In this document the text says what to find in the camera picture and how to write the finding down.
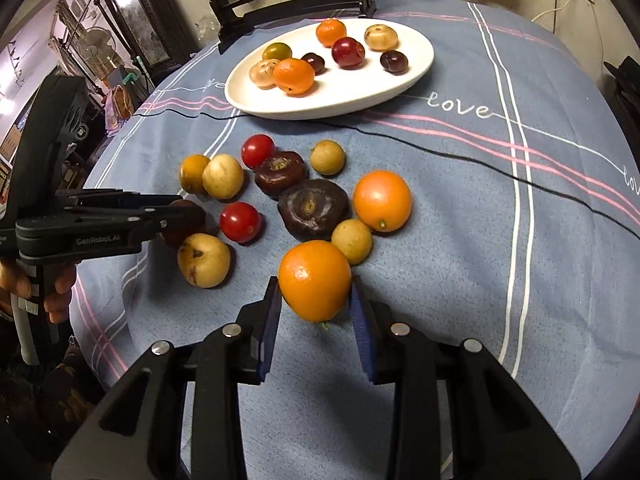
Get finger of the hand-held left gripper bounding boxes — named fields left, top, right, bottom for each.
left=74, top=204, right=207, bottom=237
left=55, top=190, right=174, bottom=212

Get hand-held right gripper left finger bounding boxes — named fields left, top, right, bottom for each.
left=52, top=276, right=283, bottom=480

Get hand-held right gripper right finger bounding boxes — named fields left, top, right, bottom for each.
left=349, top=280, right=583, bottom=480

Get yellow-orange kumquat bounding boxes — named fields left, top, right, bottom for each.
left=179, top=154, right=211, bottom=195

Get spotted yellow fruit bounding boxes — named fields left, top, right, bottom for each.
left=364, top=24, right=399, bottom=52
left=177, top=232, right=232, bottom=289
left=249, top=58, right=281, bottom=90

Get pale yellow round fruit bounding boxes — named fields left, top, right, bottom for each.
left=202, top=154, right=245, bottom=200

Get red cherry tomato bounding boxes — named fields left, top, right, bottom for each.
left=220, top=201, right=262, bottom=243
left=241, top=133, right=276, bottom=169

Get small yellow longan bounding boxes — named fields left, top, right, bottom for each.
left=331, top=218, right=374, bottom=266
left=310, top=140, right=346, bottom=177

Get small dark water chestnut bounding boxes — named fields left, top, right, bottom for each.
left=254, top=151, right=308, bottom=198

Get large dark water chestnut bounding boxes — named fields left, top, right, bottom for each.
left=277, top=178, right=349, bottom=242

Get white plate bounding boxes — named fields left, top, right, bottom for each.
left=224, top=19, right=435, bottom=121

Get person's left hand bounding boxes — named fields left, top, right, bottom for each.
left=0, top=260, right=77, bottom=323

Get standing fan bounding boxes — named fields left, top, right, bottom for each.
left=77, top=27, right=115, bottom=63

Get dark wooden cabinet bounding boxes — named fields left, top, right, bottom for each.
left=90, top=0, right=198, bottom=78

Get blue striped tablecloth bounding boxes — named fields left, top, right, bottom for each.
left=70, top=0, right=640, bottom=480

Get clear plastic bags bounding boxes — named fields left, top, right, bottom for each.
left=195, top=14, right=221, bottom=43

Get round goldfish screen black stand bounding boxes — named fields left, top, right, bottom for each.
left=192, top=0, right=378, bottom=55

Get white power cable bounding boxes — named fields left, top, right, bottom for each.
left=530, top=0, right=578, bottom=33

